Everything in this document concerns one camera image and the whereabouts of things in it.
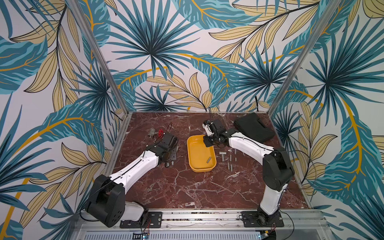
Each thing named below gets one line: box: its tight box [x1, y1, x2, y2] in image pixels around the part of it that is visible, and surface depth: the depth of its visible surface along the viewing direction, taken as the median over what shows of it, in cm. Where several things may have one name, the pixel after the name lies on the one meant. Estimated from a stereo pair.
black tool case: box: [233, 112, 275, 143], surface depth 109 cm
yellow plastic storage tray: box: [186, 134, 217, 173], surface depth 96 cm
